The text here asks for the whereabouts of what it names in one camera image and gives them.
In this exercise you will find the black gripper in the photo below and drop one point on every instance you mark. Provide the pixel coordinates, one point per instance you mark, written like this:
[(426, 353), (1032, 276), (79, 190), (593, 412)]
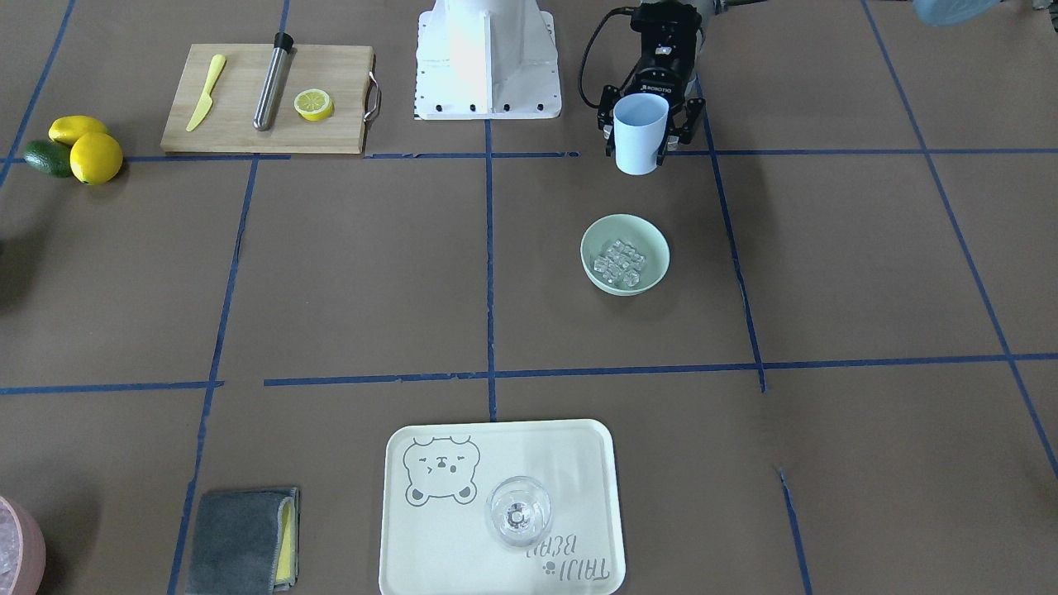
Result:
[(661, 73)]

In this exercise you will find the light blue plastic cup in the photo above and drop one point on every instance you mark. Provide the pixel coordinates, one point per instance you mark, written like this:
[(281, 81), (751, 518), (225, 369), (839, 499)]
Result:
[(639, 130)]

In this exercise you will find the green ceramic bowl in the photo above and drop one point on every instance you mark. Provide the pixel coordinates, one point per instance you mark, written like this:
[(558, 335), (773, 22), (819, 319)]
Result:
[(624, 254)]

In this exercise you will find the pink bowl with ice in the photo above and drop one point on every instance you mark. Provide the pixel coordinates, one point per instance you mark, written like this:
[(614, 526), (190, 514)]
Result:
[(23, 550)]

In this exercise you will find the half lemon slice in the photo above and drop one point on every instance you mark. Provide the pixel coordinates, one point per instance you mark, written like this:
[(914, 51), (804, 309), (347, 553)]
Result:
[(313, 104)]

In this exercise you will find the clear wine glass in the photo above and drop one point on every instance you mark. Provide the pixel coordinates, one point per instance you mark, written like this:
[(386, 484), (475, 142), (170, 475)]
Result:
[(520, 512)]

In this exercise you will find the yellow plastic knife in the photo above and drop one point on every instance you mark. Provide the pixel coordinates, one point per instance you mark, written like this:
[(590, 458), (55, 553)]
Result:
[(205, 100)]

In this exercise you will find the cream bear tray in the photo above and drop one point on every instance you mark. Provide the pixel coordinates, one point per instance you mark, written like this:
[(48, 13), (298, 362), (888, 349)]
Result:
[(435, 537)]

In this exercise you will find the yellow lemon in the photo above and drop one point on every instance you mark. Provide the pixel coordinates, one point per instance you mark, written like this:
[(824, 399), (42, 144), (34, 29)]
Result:
[(96, 158), (67, 130)]

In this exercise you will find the green lime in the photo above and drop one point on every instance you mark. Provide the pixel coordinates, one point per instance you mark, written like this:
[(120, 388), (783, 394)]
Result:
[(49, 157)]

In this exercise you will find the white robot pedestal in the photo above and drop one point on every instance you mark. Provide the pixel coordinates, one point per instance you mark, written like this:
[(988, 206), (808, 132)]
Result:
[(487, 60)]

